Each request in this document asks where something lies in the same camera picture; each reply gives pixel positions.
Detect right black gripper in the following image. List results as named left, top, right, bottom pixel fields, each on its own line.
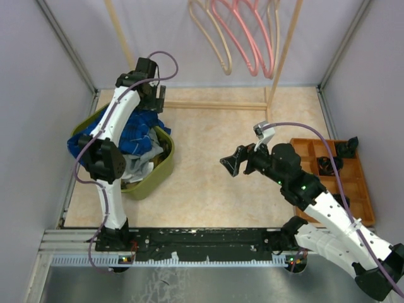
left=220, top=136, right=286, bottom=186

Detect blue plaid shirt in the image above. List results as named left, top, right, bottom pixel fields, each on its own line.
left=67, top=107, right=171, bottom=158

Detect wooden hanger with blue shirt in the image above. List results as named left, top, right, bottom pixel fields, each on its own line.
left=187, top=0, right=233, bottom=76

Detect light wooden hanger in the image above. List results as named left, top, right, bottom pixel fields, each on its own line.
left=266, top=0, right=280, bottom=80

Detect pink plastic hanger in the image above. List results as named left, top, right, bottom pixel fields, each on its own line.
left=235, top=0, right=275, bottom=80

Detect grey shirt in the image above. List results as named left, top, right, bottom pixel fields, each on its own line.
left=123, top=129, right=163, bottom=161

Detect white shirt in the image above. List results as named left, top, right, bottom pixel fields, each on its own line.
left=121, top=156, right=154, bottom=183

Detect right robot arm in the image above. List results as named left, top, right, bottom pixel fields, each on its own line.
left=220, top=143, right=403, bottom=301

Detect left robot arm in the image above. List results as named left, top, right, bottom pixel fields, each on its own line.
left=76, top=56, right=165, bottom=251

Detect wooden clothes rack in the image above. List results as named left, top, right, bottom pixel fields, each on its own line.
left=104, top=0, right=304, bottom=133

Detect olive green plastic basket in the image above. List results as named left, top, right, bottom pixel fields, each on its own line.
left=69, top=104, right=176, bottom=201

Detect dark rolled cloth in tray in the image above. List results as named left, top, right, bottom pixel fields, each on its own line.
left=335, top=136, right=359, bottom=158

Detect wooden compartment tray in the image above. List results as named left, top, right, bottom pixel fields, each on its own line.
left=290, top=138, right=376, bottom=227

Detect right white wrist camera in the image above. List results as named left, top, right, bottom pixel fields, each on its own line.
left=253, top=121, right=275, bottom=152

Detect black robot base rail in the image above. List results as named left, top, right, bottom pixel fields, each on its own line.
left=40, top=225, right=321, bottom=274

